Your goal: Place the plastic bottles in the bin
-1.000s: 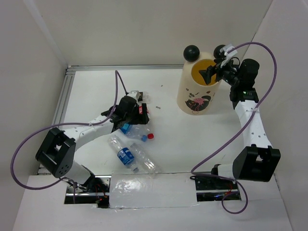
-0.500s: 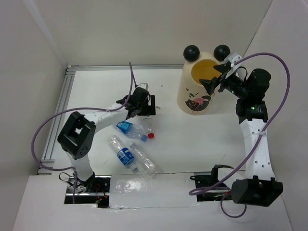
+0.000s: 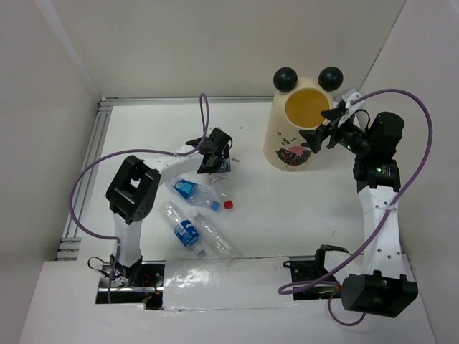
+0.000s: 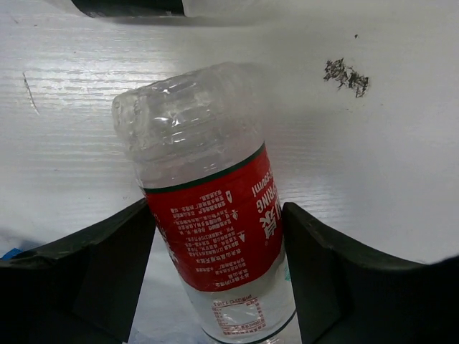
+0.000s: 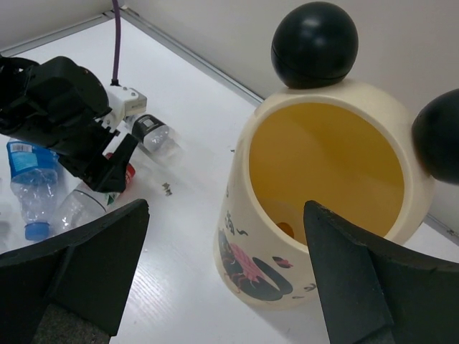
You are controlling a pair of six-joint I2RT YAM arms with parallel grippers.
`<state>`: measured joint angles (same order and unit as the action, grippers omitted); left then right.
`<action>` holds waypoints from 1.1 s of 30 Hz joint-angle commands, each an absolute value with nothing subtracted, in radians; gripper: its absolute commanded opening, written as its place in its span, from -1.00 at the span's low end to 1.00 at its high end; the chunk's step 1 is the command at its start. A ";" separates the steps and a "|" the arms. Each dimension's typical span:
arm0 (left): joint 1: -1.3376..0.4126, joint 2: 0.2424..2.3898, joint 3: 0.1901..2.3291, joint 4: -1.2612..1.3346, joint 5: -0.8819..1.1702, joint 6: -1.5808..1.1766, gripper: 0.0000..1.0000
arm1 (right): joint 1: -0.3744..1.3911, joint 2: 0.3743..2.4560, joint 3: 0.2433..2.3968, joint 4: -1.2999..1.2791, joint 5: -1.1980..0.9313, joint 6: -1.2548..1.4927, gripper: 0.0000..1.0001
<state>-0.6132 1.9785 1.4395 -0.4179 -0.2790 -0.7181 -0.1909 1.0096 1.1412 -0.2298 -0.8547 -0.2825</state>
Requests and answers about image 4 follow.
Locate red label plastic bottle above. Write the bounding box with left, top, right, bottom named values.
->
left=111, top=62, right=295, bottom=343

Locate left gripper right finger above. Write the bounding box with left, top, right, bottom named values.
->
left=283, top=202, right=458, bottom=343

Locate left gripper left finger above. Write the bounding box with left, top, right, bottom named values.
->
left=1, top=200, right=156, bottom=343

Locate black label plastic bottle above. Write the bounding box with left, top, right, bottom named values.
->
left=72, top=0, right=275, bottom=18

